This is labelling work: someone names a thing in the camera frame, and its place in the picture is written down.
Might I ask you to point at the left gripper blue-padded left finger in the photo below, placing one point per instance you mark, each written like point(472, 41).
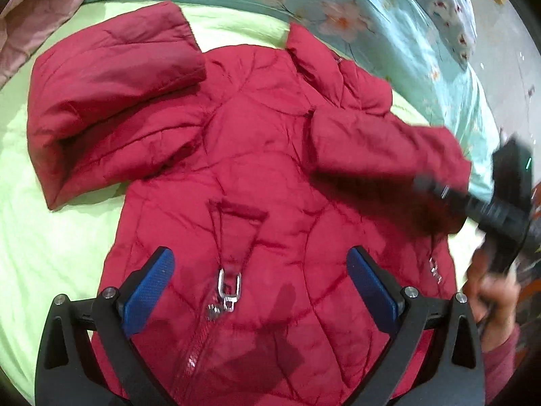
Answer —
point(142, 289)

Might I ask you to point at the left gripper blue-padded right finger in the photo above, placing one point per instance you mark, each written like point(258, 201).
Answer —
point(380, 292)

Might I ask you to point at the red puffer jacket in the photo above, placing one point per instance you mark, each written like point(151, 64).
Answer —
point(260, 169)

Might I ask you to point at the red right sleeve forearm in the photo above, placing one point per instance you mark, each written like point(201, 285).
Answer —
point(499, 365)

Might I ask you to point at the person's right hand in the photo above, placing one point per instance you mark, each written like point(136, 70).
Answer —
point(493, 299)

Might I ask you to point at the lime green bed sheet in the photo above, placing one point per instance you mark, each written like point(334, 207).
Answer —
point(45, 253)

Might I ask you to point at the cartoon print pillow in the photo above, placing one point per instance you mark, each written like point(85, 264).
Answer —
point(456, 24)

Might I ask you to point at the teal floral duvet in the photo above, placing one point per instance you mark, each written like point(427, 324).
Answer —
point(396, 40)

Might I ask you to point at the pink quilted blanket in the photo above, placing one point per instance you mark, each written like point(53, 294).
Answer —
point(25, 25)

